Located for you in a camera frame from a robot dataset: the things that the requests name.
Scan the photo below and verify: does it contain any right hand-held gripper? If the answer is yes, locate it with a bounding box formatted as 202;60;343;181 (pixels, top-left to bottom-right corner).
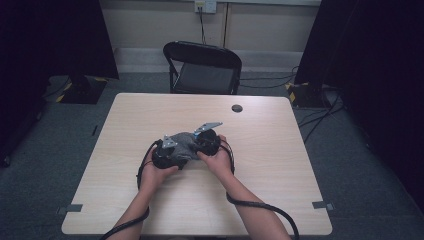
192;121;224;157

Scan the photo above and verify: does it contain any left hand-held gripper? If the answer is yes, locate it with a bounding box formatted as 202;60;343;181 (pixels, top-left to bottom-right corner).
151;134;188;170

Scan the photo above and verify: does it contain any grey towel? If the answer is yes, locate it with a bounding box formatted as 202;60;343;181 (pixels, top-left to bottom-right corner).
167;131;205;162

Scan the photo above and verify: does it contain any person's right hand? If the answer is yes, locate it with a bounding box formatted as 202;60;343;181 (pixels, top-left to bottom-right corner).
196;134;236;182

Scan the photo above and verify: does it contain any person's left hand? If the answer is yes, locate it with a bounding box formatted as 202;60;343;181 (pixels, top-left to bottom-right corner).
137;155;180;198

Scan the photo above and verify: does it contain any black folding chair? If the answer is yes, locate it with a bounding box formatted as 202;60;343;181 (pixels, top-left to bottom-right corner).
162;40;243;96

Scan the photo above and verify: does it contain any black yellow-striped stand base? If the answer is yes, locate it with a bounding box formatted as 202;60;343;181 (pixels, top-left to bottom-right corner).
54;74;110;105
284;81;332;110

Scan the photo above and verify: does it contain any grey tape strip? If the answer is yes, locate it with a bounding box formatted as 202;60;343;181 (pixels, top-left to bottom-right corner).
56;203;84;216
311;200;336;212

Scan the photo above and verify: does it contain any black curtain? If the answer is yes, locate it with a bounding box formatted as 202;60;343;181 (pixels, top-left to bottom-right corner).
294;0;424;214
0;0;120;168

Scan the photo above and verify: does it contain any left hand-held gripper cable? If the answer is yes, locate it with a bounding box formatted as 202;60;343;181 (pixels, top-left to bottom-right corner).
99;139;163;240

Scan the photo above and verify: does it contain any hand-held gripper cable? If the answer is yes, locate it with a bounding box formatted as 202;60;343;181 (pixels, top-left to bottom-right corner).
99;139;163;240
218;138;300;240

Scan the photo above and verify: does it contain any right hand-held gripper cable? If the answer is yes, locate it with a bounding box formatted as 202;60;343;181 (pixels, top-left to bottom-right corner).
218;138;300;240

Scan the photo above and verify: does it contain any black floor cable bundle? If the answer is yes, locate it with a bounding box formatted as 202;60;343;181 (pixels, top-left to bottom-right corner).
297;89;347;145

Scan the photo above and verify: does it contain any black socket cable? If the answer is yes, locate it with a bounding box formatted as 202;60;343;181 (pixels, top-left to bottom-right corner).
198;6;207;45

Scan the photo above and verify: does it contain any white wall socket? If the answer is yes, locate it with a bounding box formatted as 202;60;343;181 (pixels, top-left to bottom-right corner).
194;0;218;15

